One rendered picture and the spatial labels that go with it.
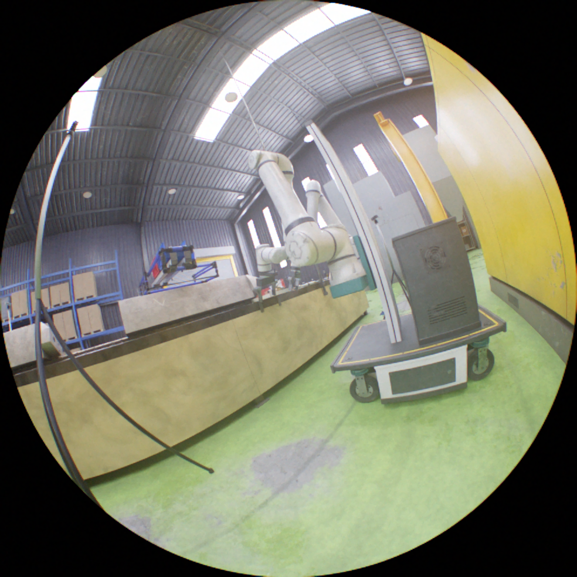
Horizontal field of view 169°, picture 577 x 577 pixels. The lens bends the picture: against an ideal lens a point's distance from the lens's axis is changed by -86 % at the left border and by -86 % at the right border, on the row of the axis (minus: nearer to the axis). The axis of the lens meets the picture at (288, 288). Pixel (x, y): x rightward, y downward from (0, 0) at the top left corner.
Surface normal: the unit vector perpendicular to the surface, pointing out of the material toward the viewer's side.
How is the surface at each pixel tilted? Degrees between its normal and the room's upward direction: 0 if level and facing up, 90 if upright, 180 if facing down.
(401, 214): 90
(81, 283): 90
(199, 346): 90
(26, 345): 80
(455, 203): 112
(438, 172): 90
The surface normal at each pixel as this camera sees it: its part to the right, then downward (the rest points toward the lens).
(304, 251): -0.68, 0.33
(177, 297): 0.64, -0.40
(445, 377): -0.51, 0.14
